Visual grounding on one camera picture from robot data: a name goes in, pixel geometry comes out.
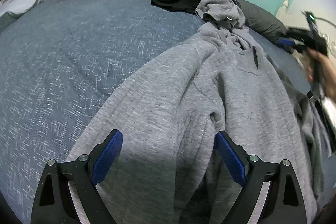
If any grey knit sweater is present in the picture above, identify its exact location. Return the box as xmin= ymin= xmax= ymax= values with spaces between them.
xmin=68 ymin=23 xmax=329 ymax=223

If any person right hand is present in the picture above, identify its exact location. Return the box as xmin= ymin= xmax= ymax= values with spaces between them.
xmin=307 ymin=48 xmax=335 ymax=103

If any cream tufted headboard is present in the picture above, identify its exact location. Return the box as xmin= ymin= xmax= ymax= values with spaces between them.
xmin=276 ymin=0 xmax=335 ymax=64

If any blue patterned bed sheet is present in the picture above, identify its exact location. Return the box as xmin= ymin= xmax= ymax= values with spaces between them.
xmin=0 ymin=0 xmax=336 ymax=224

